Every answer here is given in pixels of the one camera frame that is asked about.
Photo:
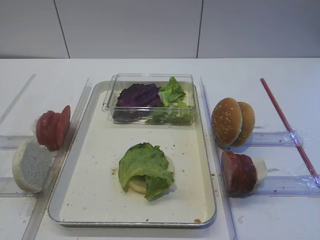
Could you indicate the green lettuce leaf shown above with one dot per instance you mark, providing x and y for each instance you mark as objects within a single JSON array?
[{"x": 146, "y": 161}]

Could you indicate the green lettuce in box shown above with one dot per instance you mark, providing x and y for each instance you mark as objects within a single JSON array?
[{"x": 172, "y": 96}]

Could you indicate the clear plastic lettuce box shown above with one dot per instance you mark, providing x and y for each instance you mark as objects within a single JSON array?
[{"x": 121, "y": 81}]

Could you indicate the stack of meat slices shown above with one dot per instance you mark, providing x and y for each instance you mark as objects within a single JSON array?
[{"x": 239, "y": 172}]

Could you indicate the rear tomato slice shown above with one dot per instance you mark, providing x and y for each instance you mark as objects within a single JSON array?
[{"x": 63, "y": 125}]

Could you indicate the tomato slice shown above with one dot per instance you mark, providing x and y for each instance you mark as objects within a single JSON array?
[
  {"x": 63, "y": 125},
  {"x": 46, "y": 129}
]

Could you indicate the front tomato slice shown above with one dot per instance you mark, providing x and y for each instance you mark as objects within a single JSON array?
[{"x": 46, "y": 129}]

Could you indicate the upright white bread slice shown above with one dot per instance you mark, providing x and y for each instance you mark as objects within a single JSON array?
[{"x": 30, "y": 165}]

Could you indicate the clear meat feeder track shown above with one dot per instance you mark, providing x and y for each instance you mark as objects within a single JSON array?
[{"x": 284, "y": 186}]

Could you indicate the clear tomato feeder track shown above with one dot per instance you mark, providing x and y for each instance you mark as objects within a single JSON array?
[{"x": 12, "y": 142}]

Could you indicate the clear bread feeder track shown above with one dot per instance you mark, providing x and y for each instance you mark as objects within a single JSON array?
[{"x": 9, "y": 189}]

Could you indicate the purple cabbage leaf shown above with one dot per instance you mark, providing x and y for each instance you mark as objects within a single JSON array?
[{"x": 137, "y": 95}]

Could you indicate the front sesame bun top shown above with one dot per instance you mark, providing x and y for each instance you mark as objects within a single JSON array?
[{"x": 226, "y": 122}]

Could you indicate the sesame bun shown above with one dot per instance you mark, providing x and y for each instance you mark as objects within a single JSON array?
[
  {"x": 226, "y": 122},
  {"x": 248, "y": 123}
]

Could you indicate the bun bottom on tray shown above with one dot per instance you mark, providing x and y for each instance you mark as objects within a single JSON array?
[{"x": 138, "y": 183}]

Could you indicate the metal baking tray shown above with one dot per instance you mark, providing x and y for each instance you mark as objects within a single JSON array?
[{"x": 88, "y": 191}]

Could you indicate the rear sesame bun top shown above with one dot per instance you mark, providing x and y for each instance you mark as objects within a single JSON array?
[{"x": 248, "y": 123}]

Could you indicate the clear bun feeder track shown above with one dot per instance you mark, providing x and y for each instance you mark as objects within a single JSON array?
[{"x": 274, "y": 139}]

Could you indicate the white pusher block right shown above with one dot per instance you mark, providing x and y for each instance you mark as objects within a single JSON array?
[{"x": 261, "y": 169}]

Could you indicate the red plastic rail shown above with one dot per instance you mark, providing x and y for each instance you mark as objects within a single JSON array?
[{"x": 288, "y": 127}]

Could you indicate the clear rail far left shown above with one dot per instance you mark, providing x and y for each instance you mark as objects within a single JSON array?
[{"x": 16, "y": 98}]

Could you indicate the clear rail right of tray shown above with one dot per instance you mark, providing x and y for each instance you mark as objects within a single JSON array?
[{"x": 217, "y": 163}]

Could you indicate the clear rail of tray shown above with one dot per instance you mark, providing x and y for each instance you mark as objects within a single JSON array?
[
  {"x": 217, "y": 163},
  {"x": 43, "y": 198}
]

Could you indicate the clear rail left of tray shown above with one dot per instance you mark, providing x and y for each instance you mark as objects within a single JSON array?
[{"x": 43, "y": 198}]

